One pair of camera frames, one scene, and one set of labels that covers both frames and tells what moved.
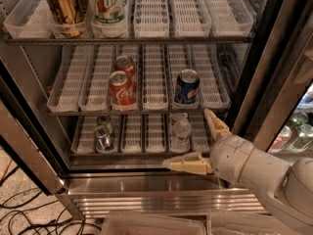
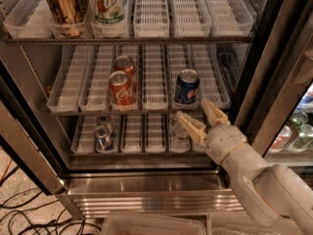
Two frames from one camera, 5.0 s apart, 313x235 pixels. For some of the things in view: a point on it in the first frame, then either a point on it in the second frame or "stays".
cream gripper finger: (191, 163) to (198, 128)
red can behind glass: (282, 140) stays
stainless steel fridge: (100, 84) stays
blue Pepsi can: (187, 86) stays
